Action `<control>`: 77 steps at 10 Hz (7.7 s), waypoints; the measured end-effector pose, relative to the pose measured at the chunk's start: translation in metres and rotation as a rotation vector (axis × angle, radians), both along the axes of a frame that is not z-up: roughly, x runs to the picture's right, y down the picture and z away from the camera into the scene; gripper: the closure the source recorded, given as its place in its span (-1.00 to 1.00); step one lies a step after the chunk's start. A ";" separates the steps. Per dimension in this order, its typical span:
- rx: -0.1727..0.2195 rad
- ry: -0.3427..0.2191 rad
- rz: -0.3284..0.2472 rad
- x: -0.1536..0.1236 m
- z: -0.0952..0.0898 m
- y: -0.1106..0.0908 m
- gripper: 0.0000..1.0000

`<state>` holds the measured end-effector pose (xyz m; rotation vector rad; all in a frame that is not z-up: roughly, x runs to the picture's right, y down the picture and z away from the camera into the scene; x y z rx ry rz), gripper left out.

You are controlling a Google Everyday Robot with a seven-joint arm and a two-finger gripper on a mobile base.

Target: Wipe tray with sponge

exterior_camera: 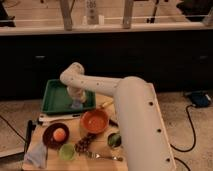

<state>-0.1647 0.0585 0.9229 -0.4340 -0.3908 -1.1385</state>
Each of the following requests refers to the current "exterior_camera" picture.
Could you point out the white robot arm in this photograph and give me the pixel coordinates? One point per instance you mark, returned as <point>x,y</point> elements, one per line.
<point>144,137</point>

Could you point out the dark red plate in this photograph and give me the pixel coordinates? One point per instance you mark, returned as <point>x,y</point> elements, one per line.
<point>48,139</point>

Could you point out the white board under tray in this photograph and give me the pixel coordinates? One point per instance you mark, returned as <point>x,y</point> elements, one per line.
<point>47,118</point>

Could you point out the black table clamp bar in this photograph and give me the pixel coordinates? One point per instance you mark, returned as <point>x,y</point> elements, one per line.
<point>30,128</point>

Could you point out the metal fork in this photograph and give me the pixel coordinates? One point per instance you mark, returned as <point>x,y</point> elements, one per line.
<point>98,156</point>

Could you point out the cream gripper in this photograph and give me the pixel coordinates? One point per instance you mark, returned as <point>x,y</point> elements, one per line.
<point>77,94</point>

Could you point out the orange bowl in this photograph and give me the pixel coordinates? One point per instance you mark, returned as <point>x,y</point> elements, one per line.
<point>94,121</point>

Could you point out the dark long cabinet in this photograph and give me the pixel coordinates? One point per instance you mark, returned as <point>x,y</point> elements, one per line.
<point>171,60</point>

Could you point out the green cup with rim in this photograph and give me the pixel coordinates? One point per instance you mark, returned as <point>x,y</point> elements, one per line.
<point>114,140</point>

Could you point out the orange fruit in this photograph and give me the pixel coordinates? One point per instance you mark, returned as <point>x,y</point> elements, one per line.
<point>59,135</point>

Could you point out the light blue cloth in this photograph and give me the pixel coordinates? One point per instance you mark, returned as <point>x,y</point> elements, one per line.
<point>37,156</point>

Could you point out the blue black floor device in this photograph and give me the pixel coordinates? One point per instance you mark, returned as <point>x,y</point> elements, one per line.
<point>200,99</point>

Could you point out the green plastic tray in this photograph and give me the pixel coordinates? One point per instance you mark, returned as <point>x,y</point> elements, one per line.
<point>57,101</point>

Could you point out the dark grape bunch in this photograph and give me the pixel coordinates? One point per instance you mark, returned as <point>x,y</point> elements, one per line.
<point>83,145</point>

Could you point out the small green cup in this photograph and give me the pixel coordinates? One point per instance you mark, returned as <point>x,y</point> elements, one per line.
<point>67,152</point>

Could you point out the yellow handled utensil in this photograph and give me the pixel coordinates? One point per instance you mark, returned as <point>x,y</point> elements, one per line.
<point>105,104</point>

